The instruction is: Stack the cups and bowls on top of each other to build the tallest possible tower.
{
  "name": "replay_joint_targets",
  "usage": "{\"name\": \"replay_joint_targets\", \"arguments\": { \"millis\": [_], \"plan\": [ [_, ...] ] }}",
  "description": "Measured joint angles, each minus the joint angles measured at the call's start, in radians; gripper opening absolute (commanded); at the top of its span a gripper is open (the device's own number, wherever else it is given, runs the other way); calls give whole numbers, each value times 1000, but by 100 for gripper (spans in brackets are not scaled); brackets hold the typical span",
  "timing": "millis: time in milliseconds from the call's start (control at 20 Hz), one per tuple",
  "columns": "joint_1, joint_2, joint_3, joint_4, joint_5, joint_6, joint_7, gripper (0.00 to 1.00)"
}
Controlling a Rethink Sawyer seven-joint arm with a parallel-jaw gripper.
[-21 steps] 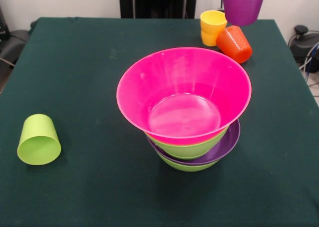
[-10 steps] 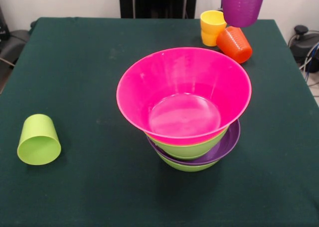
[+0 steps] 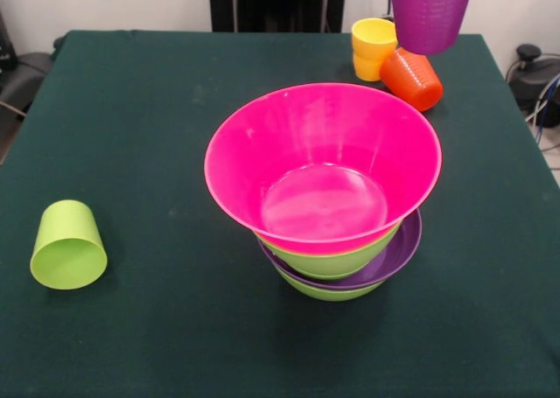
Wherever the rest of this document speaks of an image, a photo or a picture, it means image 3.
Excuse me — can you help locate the orange plastic cup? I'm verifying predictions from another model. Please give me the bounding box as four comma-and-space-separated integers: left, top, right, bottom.
379, 46, 445, 113

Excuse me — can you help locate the medium green plastic bowl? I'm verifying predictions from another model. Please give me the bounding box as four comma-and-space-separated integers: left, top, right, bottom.
275, 266, 387, 303

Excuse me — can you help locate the large green plastic bowl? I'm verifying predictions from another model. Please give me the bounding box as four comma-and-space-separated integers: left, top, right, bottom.
255, 222, 402, 281

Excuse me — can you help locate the tangle of cables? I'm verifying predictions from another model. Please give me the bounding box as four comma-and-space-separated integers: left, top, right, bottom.
523, 72, 560, 154

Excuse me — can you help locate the large pink plastic bowl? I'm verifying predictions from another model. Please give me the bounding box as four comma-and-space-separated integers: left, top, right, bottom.
203, 81, 443, 245

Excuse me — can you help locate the lime green plastic cup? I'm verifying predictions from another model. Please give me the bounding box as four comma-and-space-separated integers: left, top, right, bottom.
29, 199, 109, 291

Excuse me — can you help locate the dark green tablecloth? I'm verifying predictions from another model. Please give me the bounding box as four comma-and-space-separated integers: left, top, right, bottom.
0, 30, 560, 398

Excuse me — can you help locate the yellow plastic cup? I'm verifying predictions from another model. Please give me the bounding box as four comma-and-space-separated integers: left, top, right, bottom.
350, 17, 400, 62
353, 52, 389, 83

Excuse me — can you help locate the purple plastic cup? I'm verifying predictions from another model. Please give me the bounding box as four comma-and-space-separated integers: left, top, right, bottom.
388, 0, 477, 56

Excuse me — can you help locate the purple plastic bowl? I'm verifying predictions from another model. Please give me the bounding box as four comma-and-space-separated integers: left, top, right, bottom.
257, 207, 424, 290

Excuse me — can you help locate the small green plastic bowl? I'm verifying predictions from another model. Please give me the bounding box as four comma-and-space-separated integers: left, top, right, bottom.
301, 269, 373, 283

